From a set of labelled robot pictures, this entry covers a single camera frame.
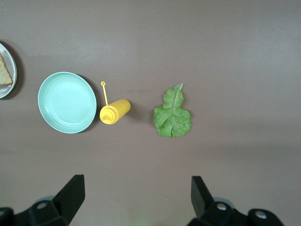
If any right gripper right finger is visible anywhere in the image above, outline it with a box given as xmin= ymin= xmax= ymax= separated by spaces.
xmin=188 ymin=176 xmax=285 ymax=226

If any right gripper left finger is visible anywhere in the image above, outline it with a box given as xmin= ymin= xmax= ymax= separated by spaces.
xmin=0 ymin=174 xmax=86 ymax=226

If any green lettuce leaf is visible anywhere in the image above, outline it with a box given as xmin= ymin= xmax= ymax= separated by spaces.
xmin=153 ymin=83 xmax=193 ymax=138

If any yellow mustard squeeze bottle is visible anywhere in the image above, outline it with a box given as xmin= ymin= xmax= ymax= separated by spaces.
xmin=99 ymin=81 xmax=131 ymax=125

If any brown bread slice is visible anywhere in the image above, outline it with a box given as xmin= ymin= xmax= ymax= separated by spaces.
xmin=0 ymin=52 xmax=14 ymax=86

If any mint green plate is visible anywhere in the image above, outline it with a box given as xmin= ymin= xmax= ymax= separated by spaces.
xmin=37 ymin=72 xmax=97 ymax=134

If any beige plate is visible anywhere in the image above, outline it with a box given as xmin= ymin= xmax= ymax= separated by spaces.
xmin=0 ymin=42 xmax=18 ymax=99

